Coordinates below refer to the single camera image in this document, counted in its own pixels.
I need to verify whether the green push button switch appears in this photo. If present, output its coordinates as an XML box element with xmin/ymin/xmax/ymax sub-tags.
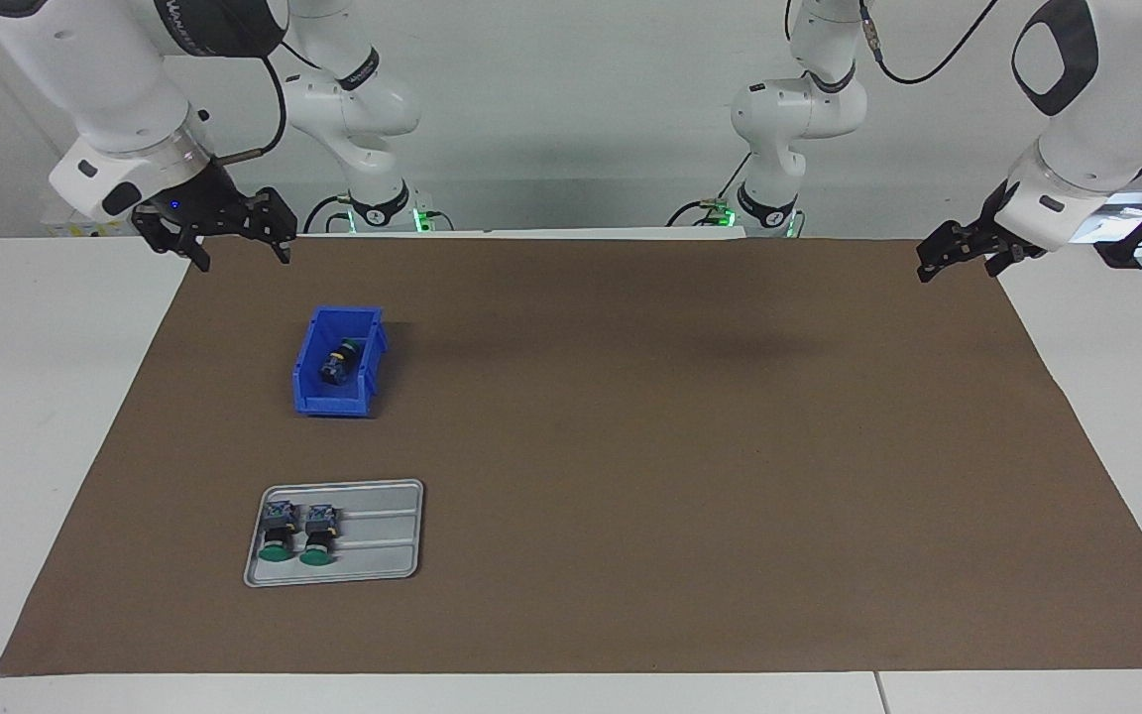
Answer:
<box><xmin>258</xmin><ymin>499</ymin><xmax>297</xmax><ymax>564</ymax></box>
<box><xmin>319</xmin><ymin>337</ymin><xmax>367</xmax><ymax>390</ymax></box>
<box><xmin>298</xmin><ymin>503</ymin><xmax>339</xmax><ymax>568</ymax></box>

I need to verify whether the white box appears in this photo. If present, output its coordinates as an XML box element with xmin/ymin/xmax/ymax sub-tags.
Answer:
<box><xmin>44</xmin><ymin>213</ymin><xmax>136</xmax><ymax>239</ymax></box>

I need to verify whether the blue plastic storage bin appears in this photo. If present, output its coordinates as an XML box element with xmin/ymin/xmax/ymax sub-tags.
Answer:
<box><xmin>291</xmin><ymin>305</ymin><xmax>390</xmax><ymax>417</ymax></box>

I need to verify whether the grey metal tray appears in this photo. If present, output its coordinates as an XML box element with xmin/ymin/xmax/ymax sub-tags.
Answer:
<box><xmin>243</xmin><ymin>479</ymin><xmax>425</xmax><ymax>588</ymax></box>

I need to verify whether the brown table mat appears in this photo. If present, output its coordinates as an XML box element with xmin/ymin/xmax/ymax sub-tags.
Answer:
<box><xmin>0</xmin><ymin>236</ymin><xmax>1142</xmax><ymax>677</ymax></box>

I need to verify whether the black base cable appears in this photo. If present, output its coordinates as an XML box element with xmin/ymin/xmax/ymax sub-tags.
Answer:
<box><xmin>303</xmin><ymin>191</ymin><xmax>354</xmax><ymax>235</ymax></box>
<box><xmin>667</xmin><ymin>154</ymin><xmax>752</xmax><ymax>227</ymax></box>

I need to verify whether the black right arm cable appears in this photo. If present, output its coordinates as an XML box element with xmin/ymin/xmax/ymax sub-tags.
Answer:
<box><xmin>214</xmin><ymin>55</ymin><xmax>287</xmax><ymax>165</ymax></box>

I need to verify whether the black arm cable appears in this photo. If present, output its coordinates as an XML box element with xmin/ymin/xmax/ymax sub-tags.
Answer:
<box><xmin>214</xmin><ymin>55</ymin><xmax>287</xmax><ymax>165</ymax></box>
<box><xmin>858</xmin><ymin>0</ymin><xmax>1000</xmax><ymax>86</ymax></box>

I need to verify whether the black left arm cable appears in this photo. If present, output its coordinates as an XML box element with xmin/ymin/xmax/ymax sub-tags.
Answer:
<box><xmin>858</xmin><ymin>0</ymin><xmax>1000</xmax><ymax>86</ymax></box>

